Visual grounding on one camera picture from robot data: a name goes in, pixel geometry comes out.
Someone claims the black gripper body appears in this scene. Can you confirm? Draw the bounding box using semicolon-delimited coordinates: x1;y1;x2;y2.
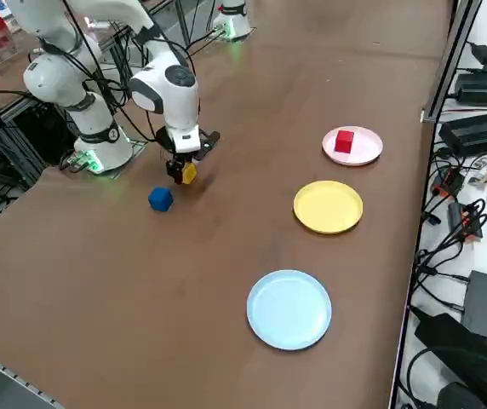
157;126;193;165

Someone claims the yellow cube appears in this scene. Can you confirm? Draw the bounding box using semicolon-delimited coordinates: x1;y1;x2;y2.
180;162;198;185

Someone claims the blue cube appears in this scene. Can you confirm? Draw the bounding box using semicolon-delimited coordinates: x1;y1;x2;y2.
147;186;174;213

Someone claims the red cube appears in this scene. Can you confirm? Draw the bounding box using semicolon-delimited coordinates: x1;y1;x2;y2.
334;130;355;154

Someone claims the yellow plate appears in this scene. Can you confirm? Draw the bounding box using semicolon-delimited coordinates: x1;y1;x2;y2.
293;180;364;235

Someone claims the blue plate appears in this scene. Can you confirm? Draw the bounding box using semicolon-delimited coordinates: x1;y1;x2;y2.
246;268;333;352

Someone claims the white plate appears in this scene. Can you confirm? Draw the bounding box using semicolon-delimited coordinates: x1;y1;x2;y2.
321;125;384;167

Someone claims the orange black device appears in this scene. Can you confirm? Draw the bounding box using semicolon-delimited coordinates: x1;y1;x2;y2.
447;202;485;242
433;168;466;198

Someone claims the small black power adapter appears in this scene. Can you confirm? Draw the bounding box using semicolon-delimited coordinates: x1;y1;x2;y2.
468;42;487;66

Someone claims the black bag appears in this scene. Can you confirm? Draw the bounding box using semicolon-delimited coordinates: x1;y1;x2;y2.
413;313;487;409

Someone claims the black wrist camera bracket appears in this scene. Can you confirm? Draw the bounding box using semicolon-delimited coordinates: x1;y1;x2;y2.
198;130;221;162

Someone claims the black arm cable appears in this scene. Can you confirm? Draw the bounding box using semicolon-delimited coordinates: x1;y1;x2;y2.
26;0;198;148

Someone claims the aluminium frame post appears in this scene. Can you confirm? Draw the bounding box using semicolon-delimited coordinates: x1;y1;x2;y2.
421;0;483;124

